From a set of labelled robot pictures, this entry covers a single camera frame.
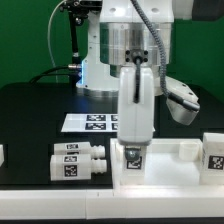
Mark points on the white square table top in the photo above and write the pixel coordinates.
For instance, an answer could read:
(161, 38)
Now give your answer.
(170, 163)

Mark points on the white front fence bar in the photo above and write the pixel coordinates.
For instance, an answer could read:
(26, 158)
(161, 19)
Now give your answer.
(202, 201)

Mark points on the white left fence bar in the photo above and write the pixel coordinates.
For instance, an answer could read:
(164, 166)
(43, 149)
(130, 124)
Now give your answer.
(1, 155)

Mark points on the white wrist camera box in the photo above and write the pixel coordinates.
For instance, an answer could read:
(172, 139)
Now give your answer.
(181, 101)

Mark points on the white fence bar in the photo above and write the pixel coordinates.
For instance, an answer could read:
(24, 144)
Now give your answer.
(1, 155)
(202, 201)

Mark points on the white marker tag sheet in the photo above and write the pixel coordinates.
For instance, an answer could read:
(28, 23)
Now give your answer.
(91, 123)

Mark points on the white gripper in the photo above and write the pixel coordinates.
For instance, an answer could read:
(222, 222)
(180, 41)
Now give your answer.
(135, 119)

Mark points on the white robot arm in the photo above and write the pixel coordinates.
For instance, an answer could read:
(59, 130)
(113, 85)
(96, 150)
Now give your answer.
(129, 49)

